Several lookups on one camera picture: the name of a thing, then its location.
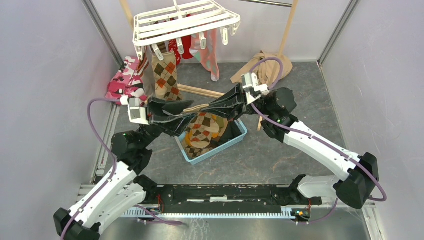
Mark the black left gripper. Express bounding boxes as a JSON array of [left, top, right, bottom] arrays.
[[136, 95, 198, 150]]

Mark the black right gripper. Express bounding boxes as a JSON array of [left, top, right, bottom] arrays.
[[200, 82, 274, 122]]

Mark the argyle patterned sock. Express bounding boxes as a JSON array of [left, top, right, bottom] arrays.
[[183, 104, 228, 149], [152, 51, 183, 101]]

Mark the white plastic clip hanger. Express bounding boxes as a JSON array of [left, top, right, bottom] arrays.
[[132, 0, 241, 61]]

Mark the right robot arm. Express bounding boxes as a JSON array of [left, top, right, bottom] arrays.
[[200, 84, 387, 209]]

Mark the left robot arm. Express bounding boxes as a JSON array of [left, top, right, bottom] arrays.
[[53, 96, 195, 240]]

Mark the light blue plastic basket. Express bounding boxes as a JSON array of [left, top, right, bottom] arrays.
[[175, 120, 248, 165]]

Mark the beige crumpled cloth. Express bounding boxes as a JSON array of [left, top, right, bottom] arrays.
[[230, 51, 293, 86]]

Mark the pink sock with green print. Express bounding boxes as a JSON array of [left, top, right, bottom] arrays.
[[189, 29, 220, 82]]

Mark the pink camouflage cloth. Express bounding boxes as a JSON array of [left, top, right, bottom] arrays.
[[105, 56, 149, 101]]

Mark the red snowflake sock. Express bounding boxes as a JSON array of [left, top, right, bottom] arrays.
[[168, 35, 194, 65]]

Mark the brown cream striped sock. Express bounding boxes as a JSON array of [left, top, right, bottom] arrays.
[[149, 21, 168, 56]]

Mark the steel hanging rod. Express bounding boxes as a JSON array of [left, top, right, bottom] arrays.
[[237, 0, 293, 8]]

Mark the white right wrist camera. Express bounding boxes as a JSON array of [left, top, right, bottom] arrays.
[[241, 72, 270, 105]]

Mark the wooden hanger stand frame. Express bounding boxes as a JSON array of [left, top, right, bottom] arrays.
[[119, 0, 301, 132]]

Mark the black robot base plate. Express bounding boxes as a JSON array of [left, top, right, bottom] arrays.
[[140, 184, 323, 220]]

